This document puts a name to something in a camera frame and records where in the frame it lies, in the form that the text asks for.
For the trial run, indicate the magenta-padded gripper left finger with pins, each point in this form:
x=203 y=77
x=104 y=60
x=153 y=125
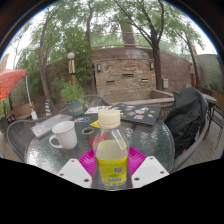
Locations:
x=75 y=171

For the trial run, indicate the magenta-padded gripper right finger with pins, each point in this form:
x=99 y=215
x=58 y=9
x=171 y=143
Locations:
x=150 y=171

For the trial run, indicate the clear bottle with yellow label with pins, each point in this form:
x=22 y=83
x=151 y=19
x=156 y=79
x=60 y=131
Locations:
x=111 y=153

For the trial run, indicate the white ceramic mug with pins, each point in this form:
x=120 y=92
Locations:
x=65 y=135

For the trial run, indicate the small yellow card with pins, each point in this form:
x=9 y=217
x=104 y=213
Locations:
x=95 y=124

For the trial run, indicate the silver laptop with stickers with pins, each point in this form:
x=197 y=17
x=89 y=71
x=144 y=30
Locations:
x=50 y=124

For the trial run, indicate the black laptop with stickers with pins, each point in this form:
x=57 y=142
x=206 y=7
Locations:
x=140 y=113

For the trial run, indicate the white printed booklet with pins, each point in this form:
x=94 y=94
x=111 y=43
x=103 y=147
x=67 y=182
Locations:
x=96 y=109

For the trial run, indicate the black backpack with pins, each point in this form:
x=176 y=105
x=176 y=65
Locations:
x=186 y=116

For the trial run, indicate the blue yellow striped cone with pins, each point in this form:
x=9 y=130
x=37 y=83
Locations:
x=48 y=108

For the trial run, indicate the white umbrella pole base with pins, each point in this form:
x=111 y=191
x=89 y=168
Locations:
x=34 y=115

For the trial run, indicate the green plant in teal pot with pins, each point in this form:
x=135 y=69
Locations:
x=72 y=95

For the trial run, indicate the wooden bench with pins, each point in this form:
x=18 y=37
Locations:
x=21 y=110

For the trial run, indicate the small round side table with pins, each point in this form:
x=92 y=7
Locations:
x=210 y=99

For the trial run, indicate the orange patio umbrella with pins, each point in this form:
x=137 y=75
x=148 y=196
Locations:
x=10 y=80

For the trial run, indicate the grey wall box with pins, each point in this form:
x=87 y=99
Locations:
x=165 y=83

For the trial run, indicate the wooden lamp post, globe light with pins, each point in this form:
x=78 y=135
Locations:
x=72 y=73

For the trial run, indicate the black wall lamp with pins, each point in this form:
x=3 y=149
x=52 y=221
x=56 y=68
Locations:
x=99 y=67
x=151 y=65

